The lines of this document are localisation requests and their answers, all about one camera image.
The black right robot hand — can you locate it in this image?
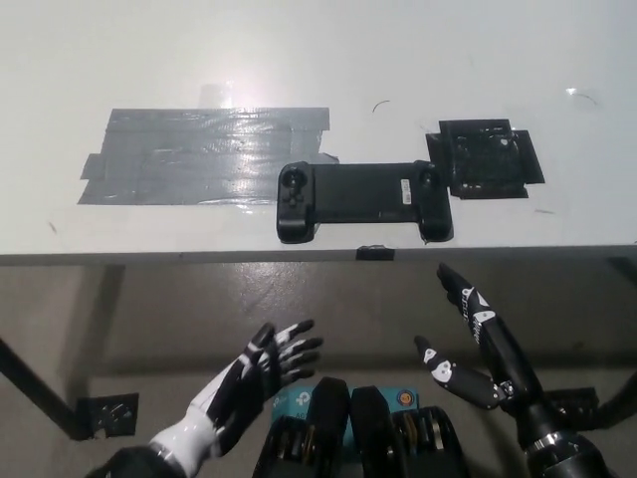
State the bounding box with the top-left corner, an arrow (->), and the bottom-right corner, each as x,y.
413,263 -> 546,425

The white and black left hand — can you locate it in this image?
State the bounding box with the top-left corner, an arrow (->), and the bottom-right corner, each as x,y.
147,320 -> 325,472

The black ribbed robot torso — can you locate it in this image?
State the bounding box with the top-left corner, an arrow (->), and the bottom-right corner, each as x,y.
255,376 -> 467,478

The black game controller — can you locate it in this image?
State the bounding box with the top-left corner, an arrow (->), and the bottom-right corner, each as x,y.
276,159 -> 455,245

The teal router box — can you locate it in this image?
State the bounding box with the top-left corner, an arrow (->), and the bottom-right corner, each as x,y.
271,382 -> 420,424

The black tape square patch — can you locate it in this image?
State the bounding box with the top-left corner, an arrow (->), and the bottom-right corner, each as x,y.
425,118 -> 546,201

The black table leg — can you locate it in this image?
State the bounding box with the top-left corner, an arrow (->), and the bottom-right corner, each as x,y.
0,337 -> 95,442

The grey duct tape patch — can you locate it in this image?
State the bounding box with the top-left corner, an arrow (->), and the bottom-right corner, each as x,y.
77,107 -> 341,206

